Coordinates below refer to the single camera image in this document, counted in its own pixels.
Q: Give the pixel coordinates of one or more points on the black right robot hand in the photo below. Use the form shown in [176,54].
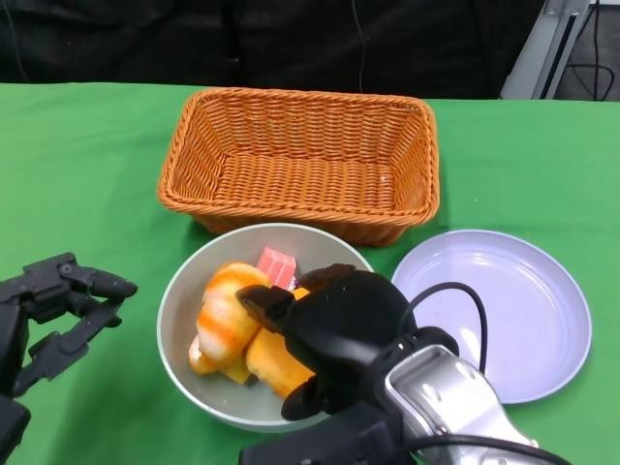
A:
[353,319]

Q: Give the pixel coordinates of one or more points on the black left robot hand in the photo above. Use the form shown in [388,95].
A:
[43,295]

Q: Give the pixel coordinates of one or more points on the striped orange croissant bread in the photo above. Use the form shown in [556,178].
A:
[223,319]

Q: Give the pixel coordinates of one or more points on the grey round bowl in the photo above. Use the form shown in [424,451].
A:
[194,290]

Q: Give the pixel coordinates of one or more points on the pink cake slice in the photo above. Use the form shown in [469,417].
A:
[276,266]

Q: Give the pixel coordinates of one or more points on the yellow cake slice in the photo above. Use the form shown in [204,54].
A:
[237,375]

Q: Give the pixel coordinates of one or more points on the orange wicker basket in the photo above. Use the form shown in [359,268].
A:
[305,184]

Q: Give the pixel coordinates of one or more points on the lavender round plate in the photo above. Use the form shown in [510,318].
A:
[528,300]

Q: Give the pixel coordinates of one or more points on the green tablecloth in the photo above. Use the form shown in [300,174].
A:
[72,145]

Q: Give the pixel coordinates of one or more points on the black backdrop curtain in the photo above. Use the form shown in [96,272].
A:
[121,39]

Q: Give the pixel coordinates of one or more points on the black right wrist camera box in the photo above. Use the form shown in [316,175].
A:
[329,441]

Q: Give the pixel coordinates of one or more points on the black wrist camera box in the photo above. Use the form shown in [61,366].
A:
[329,441]
[12,426]

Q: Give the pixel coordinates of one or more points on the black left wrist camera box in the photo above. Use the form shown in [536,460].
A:
[12,426]

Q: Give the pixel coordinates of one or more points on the grey aluminium frame post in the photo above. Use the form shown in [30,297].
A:
[547,53]

